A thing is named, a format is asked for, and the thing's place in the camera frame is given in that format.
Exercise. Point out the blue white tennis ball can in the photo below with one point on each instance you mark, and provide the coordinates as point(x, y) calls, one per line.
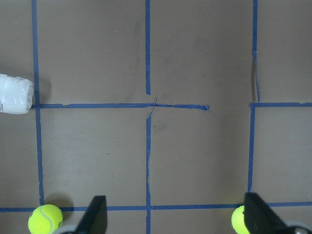
point(16, 95)

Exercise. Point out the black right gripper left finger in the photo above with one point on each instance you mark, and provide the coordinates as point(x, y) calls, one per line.
point(94, 220)

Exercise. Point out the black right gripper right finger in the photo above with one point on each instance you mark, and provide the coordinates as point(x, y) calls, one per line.
point(259, 218)

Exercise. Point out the far yellow tennis ball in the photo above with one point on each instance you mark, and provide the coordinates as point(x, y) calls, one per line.
point(238, 222)

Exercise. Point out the right yellow tennis ball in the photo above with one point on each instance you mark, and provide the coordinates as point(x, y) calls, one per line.
point(45, 219)

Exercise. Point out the yellow tennis ball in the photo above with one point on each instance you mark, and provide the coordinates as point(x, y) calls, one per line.
point(238, 222)
point(45, 219)

